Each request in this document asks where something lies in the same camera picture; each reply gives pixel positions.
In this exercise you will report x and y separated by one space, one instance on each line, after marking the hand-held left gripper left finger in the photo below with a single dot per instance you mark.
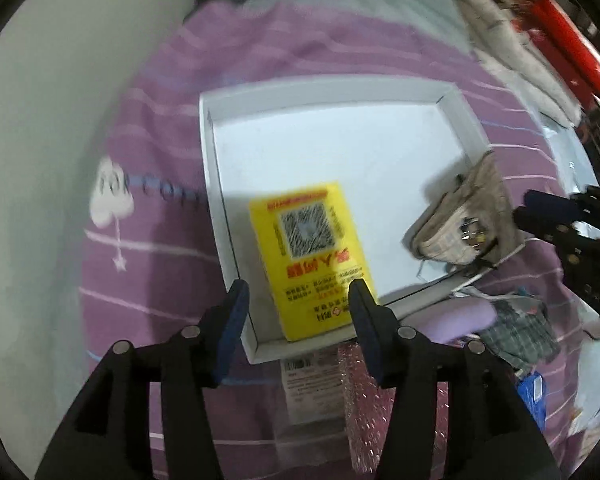
232 320

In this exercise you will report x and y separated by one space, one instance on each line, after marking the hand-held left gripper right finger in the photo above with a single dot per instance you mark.
362 320

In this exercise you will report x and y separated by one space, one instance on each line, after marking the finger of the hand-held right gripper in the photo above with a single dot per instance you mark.
547 202
530 222

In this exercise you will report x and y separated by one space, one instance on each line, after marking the beige plaid pouch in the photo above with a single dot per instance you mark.
467 220

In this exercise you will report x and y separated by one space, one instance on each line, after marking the lavender sponge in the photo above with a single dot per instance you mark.
457 317

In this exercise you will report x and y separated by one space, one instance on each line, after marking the grey plaid cloth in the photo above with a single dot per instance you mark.
520 330

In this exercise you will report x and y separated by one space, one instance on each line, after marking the white shallow cardboard box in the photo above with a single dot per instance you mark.
330 200

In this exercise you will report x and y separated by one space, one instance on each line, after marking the purple striped blanket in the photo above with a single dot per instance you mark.
155 240

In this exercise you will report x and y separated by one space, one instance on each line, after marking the blue packet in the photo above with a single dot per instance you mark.
530 395

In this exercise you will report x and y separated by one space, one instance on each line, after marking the white floral quilt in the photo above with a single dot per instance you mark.
515 45

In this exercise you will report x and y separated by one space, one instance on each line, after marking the red folded blanket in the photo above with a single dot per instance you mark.
570 40

